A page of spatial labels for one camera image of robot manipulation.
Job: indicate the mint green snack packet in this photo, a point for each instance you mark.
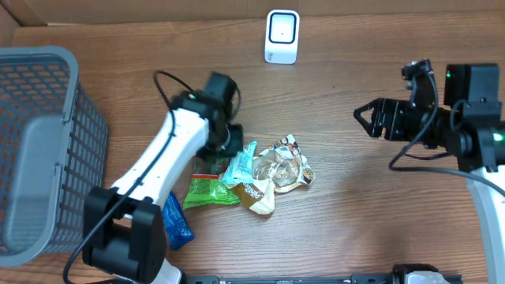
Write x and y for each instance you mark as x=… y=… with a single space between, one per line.
x=240 y=169

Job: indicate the beige cookie bag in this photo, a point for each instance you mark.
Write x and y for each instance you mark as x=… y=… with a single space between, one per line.
x=280 y=168

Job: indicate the brown cardboard back wall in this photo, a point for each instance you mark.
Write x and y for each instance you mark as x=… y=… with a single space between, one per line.
x=41 y=12

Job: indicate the black rail at table edge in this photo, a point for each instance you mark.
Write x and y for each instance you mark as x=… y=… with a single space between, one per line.
x=404 y=273

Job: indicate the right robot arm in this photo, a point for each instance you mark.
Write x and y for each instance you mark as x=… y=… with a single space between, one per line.
x=467 y=124

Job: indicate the grey plastic basket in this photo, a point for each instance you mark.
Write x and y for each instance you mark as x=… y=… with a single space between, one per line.
x=54 y=145

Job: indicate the white barcode scanner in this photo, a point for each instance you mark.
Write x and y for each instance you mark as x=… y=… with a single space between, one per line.
x=281 y=37

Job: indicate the blue snack bar wrapper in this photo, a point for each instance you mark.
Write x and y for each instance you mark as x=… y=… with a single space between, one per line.
x=176 y=227

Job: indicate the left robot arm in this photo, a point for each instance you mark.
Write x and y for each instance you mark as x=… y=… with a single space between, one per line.
x=123 y=232

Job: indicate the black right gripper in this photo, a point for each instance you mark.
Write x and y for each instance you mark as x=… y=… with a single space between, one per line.
x=384 y=110

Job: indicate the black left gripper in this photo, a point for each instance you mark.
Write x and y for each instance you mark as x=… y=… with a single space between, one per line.
x=237 y=143

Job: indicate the green snack bag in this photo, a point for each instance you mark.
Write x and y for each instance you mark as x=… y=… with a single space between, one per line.
x=206 y=188

